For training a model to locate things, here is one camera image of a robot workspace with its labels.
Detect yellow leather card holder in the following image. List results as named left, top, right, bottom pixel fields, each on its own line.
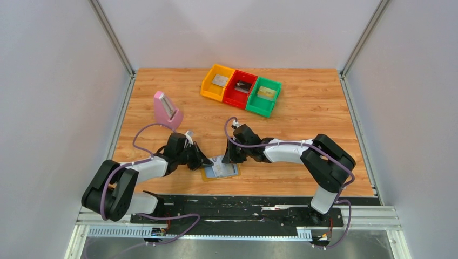
left=201, top=156, right=241, bottom=181

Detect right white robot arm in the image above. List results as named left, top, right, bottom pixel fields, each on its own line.
left=222, top=124, right=356, bottom=214

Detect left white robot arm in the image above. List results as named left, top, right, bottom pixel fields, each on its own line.
left=81, top=132, right=213, bottom=221

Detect dark card in red bin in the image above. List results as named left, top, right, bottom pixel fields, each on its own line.
left=234, top=80, right=252, bottom=94

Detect gold card in green bin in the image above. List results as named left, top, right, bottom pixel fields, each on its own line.
left=257, top=86, right=277, bottom=100

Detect silver card in yellow bin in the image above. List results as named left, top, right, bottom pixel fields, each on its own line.
left=211, top=74, right=229, bottom=87

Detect pink wedge stand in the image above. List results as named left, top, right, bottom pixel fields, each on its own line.
left=153, top=91, right=184, bottom=130

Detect green plastic bin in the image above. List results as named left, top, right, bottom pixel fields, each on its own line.
left=246, top=77, right=282, bottom=118

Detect red plastic bin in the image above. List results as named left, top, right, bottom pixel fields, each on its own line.
left=223, top=70, right=258, bottom=110

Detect yellow plastic bin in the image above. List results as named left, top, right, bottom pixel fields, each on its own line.
left=200, top=64, right=235, bottom=102

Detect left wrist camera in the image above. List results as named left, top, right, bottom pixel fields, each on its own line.
left=184, top=130, right=194, bottom=145

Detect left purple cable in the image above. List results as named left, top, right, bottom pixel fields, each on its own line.
left=100, top=123, right=203, bottom=247

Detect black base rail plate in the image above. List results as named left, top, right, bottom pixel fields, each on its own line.
left=130, top=195, right=348, bottom=237

